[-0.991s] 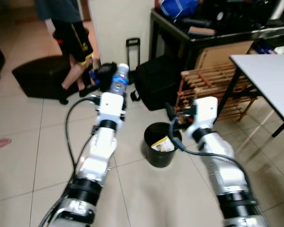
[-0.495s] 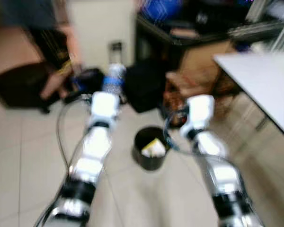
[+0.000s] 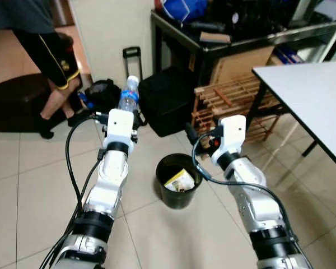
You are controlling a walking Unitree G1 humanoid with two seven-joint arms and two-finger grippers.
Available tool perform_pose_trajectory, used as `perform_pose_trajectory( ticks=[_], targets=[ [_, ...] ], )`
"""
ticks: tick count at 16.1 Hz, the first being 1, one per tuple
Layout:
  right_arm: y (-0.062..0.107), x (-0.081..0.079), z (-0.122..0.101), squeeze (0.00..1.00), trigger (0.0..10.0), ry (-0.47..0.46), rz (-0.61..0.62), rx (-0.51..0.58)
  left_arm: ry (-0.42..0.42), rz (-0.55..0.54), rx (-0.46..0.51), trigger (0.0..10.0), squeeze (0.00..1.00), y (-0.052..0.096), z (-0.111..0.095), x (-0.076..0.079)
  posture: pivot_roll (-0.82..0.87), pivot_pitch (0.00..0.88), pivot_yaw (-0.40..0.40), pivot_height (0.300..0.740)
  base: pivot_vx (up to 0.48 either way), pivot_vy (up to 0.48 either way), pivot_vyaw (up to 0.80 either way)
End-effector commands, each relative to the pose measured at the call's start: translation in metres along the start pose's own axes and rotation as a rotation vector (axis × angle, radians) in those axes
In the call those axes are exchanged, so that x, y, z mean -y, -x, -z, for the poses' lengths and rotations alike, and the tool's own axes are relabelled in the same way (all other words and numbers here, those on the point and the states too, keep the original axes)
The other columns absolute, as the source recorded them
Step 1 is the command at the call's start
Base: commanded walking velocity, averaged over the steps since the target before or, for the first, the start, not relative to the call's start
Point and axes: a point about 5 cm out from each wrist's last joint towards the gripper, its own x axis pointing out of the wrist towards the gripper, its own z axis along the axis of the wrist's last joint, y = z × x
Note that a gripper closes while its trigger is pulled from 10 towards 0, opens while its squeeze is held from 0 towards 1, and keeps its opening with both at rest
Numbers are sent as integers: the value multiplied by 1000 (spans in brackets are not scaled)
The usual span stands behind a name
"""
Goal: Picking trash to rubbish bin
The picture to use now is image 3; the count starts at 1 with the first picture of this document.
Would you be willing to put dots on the clear plastic water bottle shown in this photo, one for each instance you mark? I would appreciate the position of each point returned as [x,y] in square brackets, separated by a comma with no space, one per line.
[129,95]

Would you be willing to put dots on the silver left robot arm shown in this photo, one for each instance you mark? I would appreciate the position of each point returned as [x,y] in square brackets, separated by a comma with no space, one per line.
[109,185]

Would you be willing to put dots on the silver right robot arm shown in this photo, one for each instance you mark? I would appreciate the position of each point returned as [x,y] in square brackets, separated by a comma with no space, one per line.
[257,207]

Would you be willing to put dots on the yellow white trash packet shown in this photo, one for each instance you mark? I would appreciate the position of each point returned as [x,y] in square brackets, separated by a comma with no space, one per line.
[180,180]

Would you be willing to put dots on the black rubbish bin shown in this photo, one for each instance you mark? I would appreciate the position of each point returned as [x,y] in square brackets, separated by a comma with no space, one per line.
[179,197]

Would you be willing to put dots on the wooden slatted rack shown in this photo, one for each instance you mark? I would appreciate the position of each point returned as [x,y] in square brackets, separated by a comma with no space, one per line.
[229,103]

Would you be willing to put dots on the black backpack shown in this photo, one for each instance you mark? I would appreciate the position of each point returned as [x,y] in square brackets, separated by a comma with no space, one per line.
[103,95]

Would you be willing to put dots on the black table leg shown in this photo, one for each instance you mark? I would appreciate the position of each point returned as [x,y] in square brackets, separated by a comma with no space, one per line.
[310,148]
[256,109]

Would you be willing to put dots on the brown cardboard box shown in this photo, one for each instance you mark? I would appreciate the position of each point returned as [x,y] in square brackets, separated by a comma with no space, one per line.
[241,66]

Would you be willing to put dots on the small brown box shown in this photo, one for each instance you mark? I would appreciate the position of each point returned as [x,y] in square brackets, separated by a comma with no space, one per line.
[215,38]

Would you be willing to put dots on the black metal desk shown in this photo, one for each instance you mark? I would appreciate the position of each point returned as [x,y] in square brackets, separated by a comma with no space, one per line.
[241,42]

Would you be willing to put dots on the person in black shorts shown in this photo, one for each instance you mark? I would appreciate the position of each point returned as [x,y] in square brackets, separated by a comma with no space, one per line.
[50,56]

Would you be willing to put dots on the black cylinder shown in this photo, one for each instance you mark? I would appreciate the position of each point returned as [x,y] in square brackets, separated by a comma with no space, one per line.
[207,26]

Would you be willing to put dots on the blue striped box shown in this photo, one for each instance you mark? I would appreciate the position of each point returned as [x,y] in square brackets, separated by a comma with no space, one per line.
[288,56]

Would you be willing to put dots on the blue bag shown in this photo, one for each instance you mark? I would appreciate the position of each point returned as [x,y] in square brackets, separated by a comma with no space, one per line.
[182,8]

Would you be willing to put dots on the black ottoman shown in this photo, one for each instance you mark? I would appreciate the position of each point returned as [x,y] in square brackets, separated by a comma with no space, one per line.
[14,103]

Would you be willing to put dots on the white box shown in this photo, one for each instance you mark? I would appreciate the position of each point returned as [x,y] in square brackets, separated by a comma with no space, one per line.
[331,8]

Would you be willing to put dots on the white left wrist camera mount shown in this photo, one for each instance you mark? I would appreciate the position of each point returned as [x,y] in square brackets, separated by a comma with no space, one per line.
[120,126]

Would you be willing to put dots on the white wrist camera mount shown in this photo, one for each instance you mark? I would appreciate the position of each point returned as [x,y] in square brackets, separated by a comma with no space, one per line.
[120,126]
[232,131]

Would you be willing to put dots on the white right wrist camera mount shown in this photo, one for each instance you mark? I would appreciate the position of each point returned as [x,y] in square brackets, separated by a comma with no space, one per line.
[232,131]

